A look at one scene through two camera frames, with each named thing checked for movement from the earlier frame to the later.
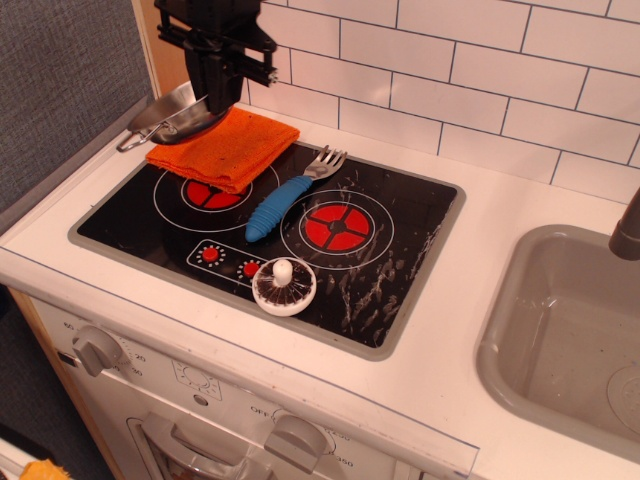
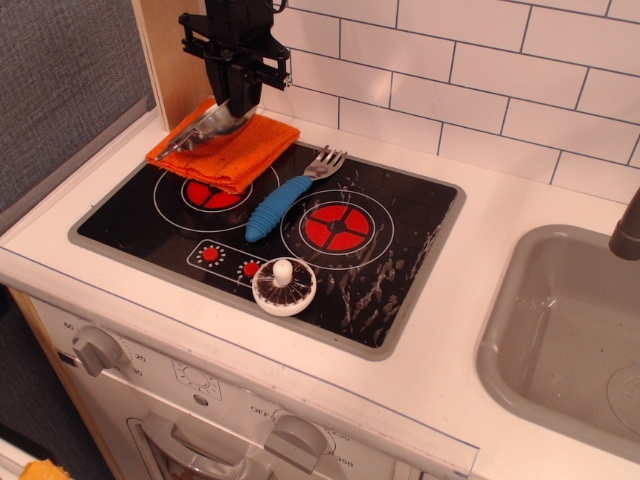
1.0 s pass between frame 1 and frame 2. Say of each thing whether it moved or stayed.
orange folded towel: stayed
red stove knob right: stayed
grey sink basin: stayed
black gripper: moved
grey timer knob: stayed
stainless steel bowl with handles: moved
